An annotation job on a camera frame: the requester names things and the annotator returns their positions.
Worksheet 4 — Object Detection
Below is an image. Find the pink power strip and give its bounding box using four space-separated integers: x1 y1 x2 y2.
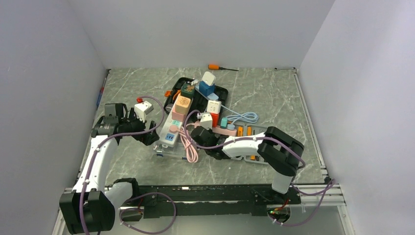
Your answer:
212 127 237 136

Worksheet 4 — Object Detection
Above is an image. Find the white long power strip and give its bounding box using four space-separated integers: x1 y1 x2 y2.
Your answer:
159 110 183 148

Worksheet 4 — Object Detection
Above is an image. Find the pink cable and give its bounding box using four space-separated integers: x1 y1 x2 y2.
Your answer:
169 121 200 164

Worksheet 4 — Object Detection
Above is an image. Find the clear plastic screw box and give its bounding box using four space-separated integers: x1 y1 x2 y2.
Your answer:
153 143 187 160

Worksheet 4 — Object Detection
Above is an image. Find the pink cube socket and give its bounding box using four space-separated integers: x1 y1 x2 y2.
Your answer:
171 105 186 122

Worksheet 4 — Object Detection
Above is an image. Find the white cube socket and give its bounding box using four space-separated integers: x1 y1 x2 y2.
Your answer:
206 100 221 114

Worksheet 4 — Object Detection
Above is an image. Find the black tool case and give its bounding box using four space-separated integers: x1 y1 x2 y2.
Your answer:
163 77 229 114

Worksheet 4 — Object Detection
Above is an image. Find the beige cube socket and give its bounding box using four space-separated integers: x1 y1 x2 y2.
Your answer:
175 95 192 115

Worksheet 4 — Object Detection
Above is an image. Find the light blue power strip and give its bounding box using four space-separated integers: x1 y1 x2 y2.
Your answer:
195 85 219 100

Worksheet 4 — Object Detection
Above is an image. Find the blue cube socket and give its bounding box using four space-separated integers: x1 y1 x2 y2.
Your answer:
199 81 215 94

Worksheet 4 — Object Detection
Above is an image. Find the dark green cube socket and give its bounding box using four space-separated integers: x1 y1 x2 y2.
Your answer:
180 83 195 99

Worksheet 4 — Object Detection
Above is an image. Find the light blue cable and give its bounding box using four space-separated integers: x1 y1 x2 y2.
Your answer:
220 104 259 125

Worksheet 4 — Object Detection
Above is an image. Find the red cube socket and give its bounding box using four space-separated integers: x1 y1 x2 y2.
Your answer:
210 113 220 127

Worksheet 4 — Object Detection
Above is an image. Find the teal plug adapter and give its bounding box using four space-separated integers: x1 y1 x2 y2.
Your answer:
220 117 228 129

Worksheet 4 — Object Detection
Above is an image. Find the grey tool tray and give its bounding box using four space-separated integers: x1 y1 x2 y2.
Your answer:
233 121 268 165

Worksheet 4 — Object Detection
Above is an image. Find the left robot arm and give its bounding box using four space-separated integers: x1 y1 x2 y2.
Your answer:
59 101 159 235

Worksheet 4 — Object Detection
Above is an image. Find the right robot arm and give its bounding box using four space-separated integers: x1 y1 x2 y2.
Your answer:
189 126 305 203

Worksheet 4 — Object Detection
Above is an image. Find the white charger plug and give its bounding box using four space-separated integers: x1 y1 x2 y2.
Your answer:
202 71 216 86

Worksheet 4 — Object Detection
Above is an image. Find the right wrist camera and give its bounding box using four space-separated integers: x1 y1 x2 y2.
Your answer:
199 112 213 130

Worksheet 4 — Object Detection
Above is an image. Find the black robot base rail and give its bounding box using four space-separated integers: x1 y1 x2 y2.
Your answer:
121 184 301 218

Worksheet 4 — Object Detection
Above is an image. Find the blue pen at wall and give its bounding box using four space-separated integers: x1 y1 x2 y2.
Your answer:
96 78 107 108

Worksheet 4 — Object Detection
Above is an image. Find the orange handled screwdriver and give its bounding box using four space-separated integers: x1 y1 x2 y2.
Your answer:
208 64 239 71

